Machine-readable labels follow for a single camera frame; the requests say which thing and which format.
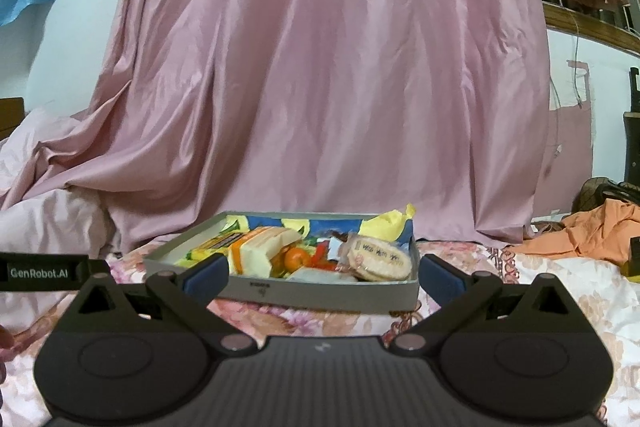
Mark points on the orange cloth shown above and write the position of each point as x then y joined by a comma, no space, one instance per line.
603,233

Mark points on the yellow green snack bar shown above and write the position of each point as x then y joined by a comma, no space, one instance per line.
219,244

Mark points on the grey snack tray box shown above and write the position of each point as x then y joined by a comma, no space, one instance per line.
324,285

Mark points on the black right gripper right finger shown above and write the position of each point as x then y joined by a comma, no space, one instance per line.
460,297

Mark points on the round rice cracker packet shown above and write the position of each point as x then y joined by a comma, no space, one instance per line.
375,260

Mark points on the light pink duvet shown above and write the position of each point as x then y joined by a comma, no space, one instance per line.
58,222

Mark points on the dark wooden headboard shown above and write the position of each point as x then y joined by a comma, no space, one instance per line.
12,113

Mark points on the pink satin curtain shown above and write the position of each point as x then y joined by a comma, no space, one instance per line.
294,105

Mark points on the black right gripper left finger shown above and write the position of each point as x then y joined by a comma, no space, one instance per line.
187,296

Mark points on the yellow crumpled wrapper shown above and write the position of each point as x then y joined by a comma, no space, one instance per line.
391,226

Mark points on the left hand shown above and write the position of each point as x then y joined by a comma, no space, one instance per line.
6,351

